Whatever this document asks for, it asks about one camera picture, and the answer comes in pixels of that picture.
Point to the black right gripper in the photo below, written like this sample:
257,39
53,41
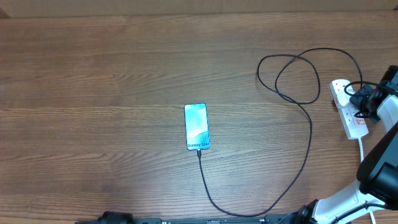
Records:
374,116

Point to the Galaxy smartphone with blue screen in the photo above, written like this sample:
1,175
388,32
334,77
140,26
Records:
196,127

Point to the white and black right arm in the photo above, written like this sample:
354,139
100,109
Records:
375,186

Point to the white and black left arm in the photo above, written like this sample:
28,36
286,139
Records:
116,218

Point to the white charger adapter plug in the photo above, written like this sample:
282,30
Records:
342,100

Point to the white power strip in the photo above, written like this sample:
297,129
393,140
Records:
355,128

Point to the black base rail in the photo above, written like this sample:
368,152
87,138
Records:
267,219

